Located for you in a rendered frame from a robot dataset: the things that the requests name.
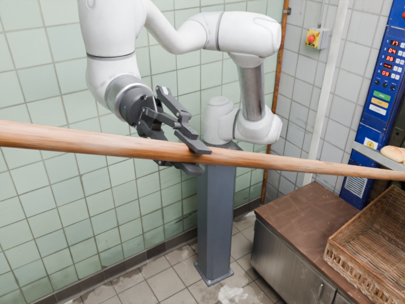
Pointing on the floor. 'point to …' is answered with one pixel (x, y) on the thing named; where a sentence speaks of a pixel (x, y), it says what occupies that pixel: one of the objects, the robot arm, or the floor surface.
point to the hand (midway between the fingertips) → (188, 152)
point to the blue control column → (397, 20)
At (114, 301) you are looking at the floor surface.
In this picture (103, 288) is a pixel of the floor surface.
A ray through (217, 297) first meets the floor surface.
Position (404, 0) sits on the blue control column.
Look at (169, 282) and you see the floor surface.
